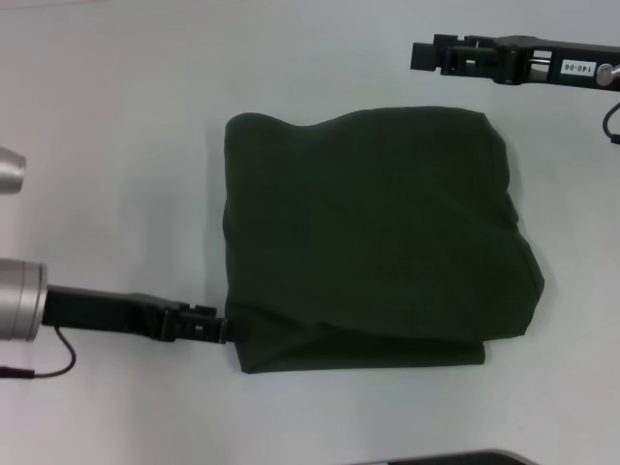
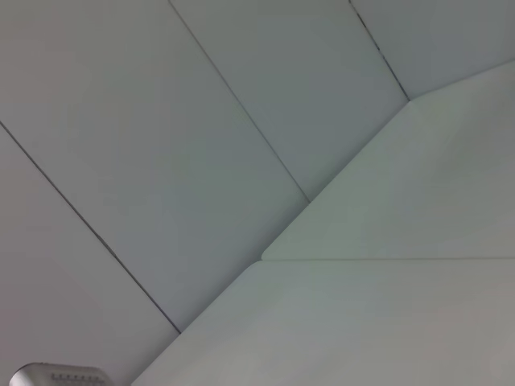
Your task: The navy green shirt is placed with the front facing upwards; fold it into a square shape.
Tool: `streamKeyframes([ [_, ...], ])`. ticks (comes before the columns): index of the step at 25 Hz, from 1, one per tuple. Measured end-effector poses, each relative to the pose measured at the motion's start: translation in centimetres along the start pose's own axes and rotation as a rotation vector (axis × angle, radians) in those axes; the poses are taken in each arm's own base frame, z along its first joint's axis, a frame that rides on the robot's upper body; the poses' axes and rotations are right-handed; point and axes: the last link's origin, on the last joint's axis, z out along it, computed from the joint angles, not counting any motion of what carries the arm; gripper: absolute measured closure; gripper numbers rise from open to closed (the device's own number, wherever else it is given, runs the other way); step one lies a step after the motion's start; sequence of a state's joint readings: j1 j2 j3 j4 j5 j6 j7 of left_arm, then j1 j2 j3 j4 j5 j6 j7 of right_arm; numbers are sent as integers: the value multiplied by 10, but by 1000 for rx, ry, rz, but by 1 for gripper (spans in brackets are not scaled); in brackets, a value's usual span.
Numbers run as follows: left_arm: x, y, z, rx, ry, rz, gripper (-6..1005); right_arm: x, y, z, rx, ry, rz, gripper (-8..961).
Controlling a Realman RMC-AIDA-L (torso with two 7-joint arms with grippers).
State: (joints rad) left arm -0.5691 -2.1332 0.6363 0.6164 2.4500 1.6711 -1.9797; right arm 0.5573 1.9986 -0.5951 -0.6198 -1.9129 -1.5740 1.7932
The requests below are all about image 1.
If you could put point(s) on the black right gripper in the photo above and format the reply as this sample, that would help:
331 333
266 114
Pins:
567 63

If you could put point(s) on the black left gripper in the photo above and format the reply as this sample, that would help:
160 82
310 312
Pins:
97 312

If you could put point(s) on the dark green printed t-shirt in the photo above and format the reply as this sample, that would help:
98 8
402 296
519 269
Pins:
378 242

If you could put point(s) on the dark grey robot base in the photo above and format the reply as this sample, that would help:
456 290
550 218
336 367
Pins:
460 457

